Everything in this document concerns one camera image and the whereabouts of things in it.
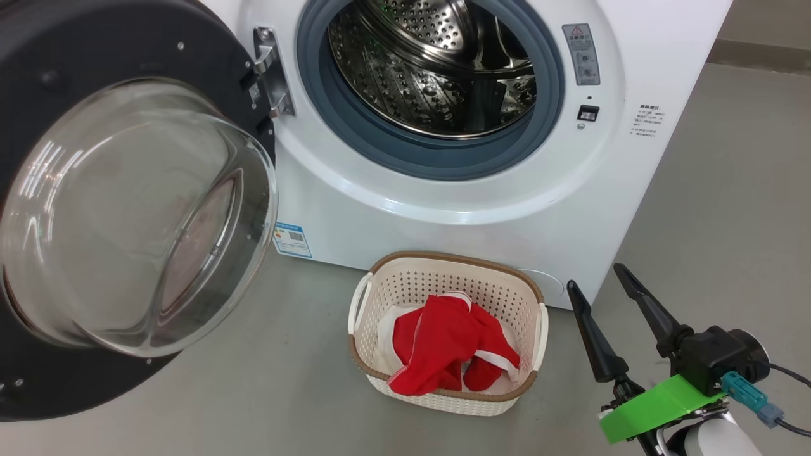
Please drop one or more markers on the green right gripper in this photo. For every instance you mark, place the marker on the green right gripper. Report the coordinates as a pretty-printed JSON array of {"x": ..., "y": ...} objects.
[{"x": 652, "y": 408}]

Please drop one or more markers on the red and white garment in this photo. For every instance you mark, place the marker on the red and white garment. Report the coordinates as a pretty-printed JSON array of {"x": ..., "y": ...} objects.
[{"x": 443, "y": 335}]

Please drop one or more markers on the black round glass washer door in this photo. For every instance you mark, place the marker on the black round glass washer door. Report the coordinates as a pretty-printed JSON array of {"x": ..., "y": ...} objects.
[{"x": 95, "y": 221}]

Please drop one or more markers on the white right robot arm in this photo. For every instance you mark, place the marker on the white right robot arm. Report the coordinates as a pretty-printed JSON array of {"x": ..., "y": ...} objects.
[{"x": 716, "y": 440}]

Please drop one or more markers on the cream perforated laundry basket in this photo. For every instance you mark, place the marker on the cream perforated laundry basket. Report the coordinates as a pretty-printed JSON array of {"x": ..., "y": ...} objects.
[{"x": 437, "y": 278}]

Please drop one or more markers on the white front-load washing machine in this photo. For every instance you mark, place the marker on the white front-load washing machine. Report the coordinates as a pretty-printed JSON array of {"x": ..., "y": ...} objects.
[{"x": 443, "y": 234}]

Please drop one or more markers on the black door latch socket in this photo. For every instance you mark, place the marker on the black door latch socket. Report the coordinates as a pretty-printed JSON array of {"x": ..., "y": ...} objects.
[{"x": 588, "y": 113}]

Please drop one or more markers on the grey rubber door gasket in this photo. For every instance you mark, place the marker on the grey rubber door gasket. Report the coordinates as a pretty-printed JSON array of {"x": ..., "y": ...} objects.
[{"x": 443, "y": 161}]

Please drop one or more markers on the silver metal door hinge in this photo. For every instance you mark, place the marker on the silver metal door hinge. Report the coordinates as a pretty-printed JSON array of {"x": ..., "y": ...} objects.
[{"x": 272, "y": 69}]

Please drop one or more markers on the grey warning sticker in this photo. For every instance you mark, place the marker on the grey warning sticker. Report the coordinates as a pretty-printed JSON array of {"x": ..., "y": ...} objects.
[{"x": 581, "y": 54}]

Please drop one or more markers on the perforated steel washer drum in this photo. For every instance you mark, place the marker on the perforated steel washer drum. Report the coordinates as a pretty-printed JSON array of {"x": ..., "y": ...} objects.
[{"x": 431, "y": 82}]

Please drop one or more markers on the blue energy label sticker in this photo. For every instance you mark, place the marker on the blue energy label sticker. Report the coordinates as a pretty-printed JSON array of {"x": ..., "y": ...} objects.
[{"x": 293, "y": 240}]

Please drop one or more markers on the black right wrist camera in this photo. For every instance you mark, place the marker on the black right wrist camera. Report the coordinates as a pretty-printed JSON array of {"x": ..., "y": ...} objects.
[{"x": 716, "y": 358}]

